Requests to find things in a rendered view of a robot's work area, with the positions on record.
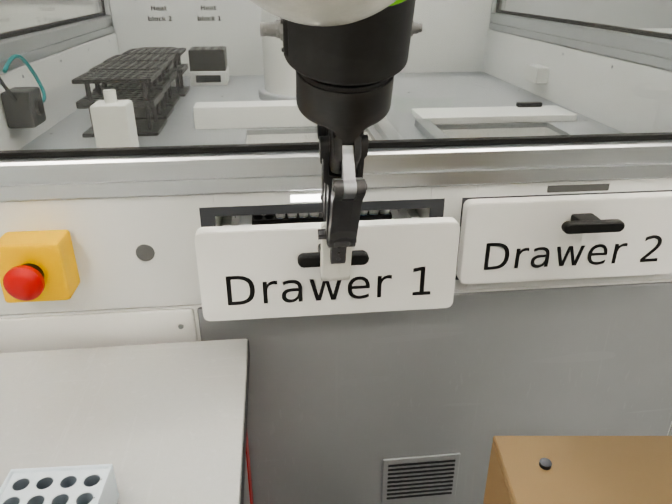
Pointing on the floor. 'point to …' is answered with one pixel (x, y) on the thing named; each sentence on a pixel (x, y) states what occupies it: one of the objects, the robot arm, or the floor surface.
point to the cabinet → (415, 382)
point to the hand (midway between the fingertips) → (335, 252)
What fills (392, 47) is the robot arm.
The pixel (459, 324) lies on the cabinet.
